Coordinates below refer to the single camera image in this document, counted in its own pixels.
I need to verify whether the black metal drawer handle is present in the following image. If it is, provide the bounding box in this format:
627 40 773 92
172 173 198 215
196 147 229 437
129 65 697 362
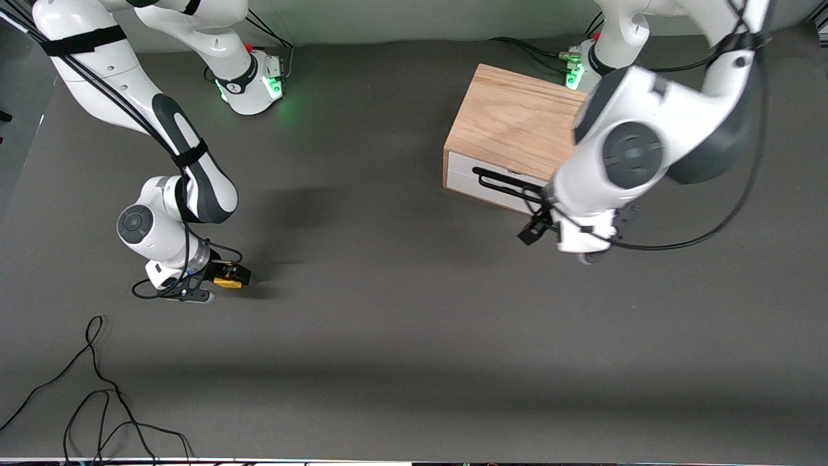
472 166 550 203

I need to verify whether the white-fronted wooden drawer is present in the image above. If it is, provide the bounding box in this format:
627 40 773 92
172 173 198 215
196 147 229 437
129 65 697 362
446 151 552 215

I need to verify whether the wooden drawer cabinet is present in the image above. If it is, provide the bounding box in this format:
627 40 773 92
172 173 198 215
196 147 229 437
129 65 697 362
443 63 589 217

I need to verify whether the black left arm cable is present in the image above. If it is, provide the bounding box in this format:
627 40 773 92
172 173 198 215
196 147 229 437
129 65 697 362
608 0 774 252

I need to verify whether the thin black looped cable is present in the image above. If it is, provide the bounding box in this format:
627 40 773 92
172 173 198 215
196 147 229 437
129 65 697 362
0 315 159 465

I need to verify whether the black velcro strap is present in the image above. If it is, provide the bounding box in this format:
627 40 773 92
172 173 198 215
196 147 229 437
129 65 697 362
171 140 210 169
39 25 128 58

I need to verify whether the thin black curled cable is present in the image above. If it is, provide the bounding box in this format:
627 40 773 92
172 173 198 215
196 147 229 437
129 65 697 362
63 390 195 465

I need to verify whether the black left base cable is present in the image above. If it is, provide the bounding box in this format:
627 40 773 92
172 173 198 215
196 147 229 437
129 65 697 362
490 36 573 69

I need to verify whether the black base cable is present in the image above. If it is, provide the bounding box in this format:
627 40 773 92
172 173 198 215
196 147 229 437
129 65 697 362
490 36 573 69
245 8 296 82

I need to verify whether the black right base cable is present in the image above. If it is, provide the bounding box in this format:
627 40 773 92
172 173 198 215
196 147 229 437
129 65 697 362
245 8 296 82

